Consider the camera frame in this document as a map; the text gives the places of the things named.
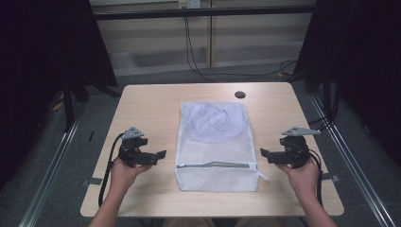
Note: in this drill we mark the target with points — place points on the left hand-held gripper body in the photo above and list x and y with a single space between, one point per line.
134 151

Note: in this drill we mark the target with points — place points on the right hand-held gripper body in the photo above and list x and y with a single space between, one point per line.
296 151

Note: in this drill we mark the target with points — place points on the white mesh laundry bag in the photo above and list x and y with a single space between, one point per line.
217 157

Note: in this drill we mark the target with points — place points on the person's left hand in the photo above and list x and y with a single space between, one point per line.
123 176

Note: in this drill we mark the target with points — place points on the person's right hand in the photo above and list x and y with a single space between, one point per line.
304 179

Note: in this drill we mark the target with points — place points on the grey tape strip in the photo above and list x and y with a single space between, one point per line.
93 181
331 177

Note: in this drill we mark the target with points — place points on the pale blue garment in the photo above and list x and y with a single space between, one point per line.
214 119

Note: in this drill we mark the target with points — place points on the black metal stand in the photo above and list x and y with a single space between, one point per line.
68 107

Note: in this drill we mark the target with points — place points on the black curtain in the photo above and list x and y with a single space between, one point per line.
362 56
38 63

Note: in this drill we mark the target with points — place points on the black horizontal bar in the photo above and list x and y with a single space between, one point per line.
201 12

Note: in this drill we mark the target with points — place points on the metal floor rail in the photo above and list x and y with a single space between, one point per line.
47 179
356 170

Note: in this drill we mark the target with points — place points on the white wall outlet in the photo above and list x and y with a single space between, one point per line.
189 3

